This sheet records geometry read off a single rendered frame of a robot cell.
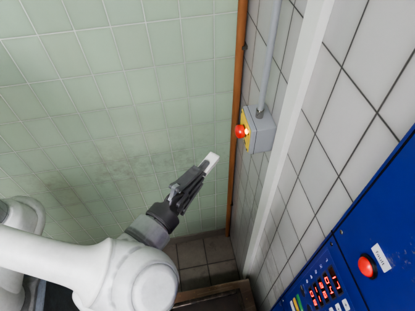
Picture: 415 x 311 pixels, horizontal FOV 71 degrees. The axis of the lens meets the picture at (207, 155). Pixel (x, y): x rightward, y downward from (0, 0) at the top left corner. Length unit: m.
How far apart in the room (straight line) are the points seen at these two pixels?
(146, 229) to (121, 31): 0.58
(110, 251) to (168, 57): 0.68
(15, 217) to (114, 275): 0.66
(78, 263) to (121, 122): 0.77
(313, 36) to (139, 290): 0.46
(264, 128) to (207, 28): 0.37
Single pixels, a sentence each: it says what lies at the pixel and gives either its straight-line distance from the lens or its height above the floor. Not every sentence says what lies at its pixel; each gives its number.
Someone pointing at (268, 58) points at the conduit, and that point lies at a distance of 0.68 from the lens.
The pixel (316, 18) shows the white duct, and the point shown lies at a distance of 0.53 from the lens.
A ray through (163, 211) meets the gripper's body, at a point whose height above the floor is 1.50.
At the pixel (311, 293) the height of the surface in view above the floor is 1.39.
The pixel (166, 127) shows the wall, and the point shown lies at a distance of 1.20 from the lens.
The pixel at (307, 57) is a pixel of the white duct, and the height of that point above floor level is 1.77.
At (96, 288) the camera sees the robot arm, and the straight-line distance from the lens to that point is 0.46.
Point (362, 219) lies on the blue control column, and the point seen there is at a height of 1.70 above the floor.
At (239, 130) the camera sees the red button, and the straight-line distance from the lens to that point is 0.81.
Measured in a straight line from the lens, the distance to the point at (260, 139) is 0.80.
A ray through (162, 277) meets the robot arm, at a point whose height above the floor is 1.65.
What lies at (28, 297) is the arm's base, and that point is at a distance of 1.22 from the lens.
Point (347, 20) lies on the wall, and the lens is 0.49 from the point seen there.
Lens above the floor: 2.07
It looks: 52 degrees down
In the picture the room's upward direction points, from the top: 3 degrees counter-clockwise
